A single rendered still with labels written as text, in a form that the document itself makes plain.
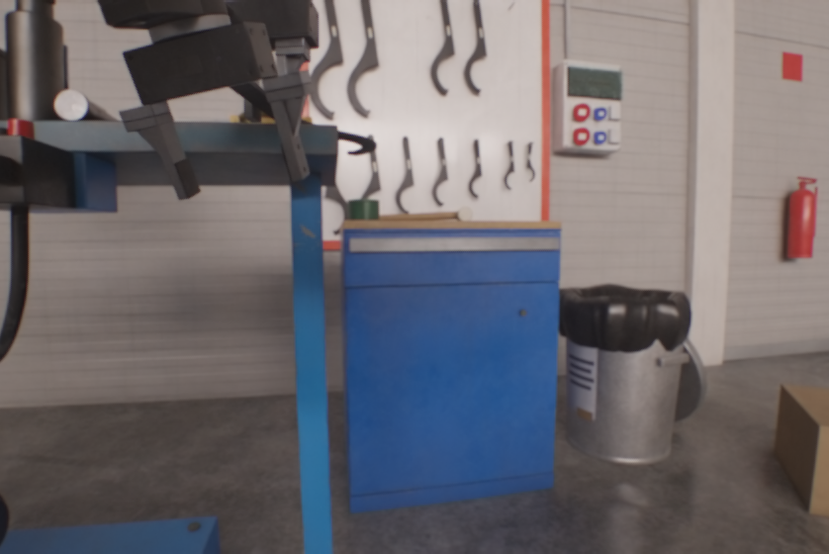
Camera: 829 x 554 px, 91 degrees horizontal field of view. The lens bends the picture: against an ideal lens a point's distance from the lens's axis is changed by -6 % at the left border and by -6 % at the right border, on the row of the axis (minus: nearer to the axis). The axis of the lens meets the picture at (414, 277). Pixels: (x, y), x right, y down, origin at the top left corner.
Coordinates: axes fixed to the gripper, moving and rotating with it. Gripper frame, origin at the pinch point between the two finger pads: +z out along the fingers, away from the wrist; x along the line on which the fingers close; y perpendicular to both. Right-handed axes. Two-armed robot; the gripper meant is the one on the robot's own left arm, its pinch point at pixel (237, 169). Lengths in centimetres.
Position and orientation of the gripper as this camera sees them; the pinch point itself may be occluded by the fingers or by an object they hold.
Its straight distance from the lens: 51.4
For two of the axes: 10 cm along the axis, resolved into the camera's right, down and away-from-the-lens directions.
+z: 1.6, 8.7, 4.6
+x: -9.8, 1.1, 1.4
